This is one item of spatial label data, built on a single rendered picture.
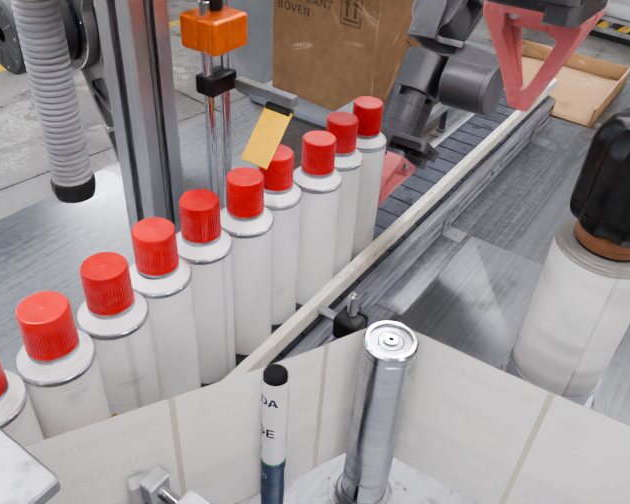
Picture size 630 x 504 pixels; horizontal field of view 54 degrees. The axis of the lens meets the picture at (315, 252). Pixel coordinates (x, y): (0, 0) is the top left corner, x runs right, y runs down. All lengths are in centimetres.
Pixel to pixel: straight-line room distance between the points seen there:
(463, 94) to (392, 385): 42
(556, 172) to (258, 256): 73
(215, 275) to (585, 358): 33
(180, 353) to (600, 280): 35
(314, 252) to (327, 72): 60
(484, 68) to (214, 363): 45
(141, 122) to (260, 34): 259
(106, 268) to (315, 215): 25
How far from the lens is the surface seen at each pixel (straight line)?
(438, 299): 75
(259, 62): 324
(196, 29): 57
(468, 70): 77
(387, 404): 45
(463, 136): 112
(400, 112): 78
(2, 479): 28
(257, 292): 60
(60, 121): 51
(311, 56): 122
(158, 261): 49
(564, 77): 161
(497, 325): 74
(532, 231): 100
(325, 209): 63
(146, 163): 64
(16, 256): 92
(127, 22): 58
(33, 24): 49
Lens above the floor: 137
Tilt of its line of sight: 38 degrees down
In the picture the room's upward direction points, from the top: 4 degrees clockwise
